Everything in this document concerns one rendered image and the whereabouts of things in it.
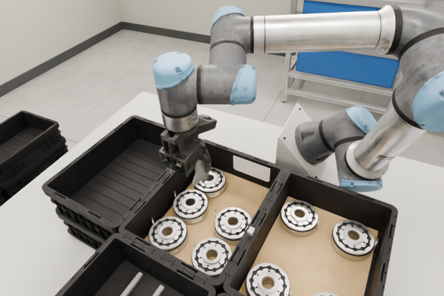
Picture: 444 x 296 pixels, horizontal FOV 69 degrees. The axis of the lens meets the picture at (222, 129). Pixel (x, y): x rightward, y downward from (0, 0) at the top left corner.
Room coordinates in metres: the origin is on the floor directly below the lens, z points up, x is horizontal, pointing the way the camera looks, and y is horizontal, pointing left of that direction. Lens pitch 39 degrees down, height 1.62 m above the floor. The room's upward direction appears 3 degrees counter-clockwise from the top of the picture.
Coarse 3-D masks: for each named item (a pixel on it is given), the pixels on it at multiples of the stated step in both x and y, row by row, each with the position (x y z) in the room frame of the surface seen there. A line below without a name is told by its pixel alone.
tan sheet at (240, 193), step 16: (224, 192) 0.66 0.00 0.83; (240, 192) 0.66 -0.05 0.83; (256, 192) 0.66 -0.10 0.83; (224, 208) 0.60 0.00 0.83; (240, 208) 0.60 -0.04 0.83; (256, 208) 0.60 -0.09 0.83; (192, 224) 0.55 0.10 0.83; (208, 224) 0.55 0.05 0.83; (192, 240) 0.50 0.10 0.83; (176, 256) 0.46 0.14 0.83
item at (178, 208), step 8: (184, 192) 0.64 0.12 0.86; (192, 192) 0.65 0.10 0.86; (200, 192) 0.64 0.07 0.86; (176, 200) 0.62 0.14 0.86; (200, 200) 0.61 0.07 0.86; (176, 208) 0.59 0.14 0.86; (184, 208) 0.59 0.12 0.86; (200, 208) 0.58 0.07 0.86; (184, 216) 0.56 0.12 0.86; (192, 216) 0.56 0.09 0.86
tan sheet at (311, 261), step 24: (336, 216) 0.56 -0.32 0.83; (288, 240) 0.49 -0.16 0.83; (312, 240) 0.48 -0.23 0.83; (288, 264) 0.42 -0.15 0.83; (312, 264) 0.42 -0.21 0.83; (336, 264) 0.41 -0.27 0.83; (360, 264) 0.41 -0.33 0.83; (240, 288) 0.37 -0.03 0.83; (312, 288) 0.36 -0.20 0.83; (336, 288) 0.35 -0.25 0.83; (360, 288) 0.35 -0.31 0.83
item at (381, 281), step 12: (312, 180) 0.61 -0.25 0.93; (276, 192) 0.57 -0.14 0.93; (348, 192) 0.56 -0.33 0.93; (384, 204) 0.51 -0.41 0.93; (264, 216) 0.51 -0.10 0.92; (396, 216) 0.48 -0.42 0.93; (252, 240) 0.43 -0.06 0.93; (240, 252) 0.40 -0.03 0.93; (384, 252) 0.38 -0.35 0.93; (240, 264) 0.37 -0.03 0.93; (384, 264) 0.36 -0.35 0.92; (228, 276) 0.35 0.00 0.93; (384, 276) 0.33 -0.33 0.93; (228, 288) 0.32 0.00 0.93; (384, 288) 0.30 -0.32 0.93
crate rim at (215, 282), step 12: (216, 144) 0.78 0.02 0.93; (240, 156) 0.72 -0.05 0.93; (252, 156) 0.72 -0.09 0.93; (276, 168) 0.66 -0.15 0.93; (168, 180) 0.64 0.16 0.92; (276, 180) 0.61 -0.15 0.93; (156, 192) 0.59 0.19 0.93; (144, 204) 0.55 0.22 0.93; (264, 204) 0.53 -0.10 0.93; (132, 216) 0.52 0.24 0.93; (120, 228) 0.48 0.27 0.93; (144, 240) 0.44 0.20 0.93; (240, 240) 0.43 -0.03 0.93; (156, 252) 0.41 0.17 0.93; (180, 264) 0.38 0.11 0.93; (228, 264) 0.37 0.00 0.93; (204, 276) 0.35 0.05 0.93; (216, 288) 0.33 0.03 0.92
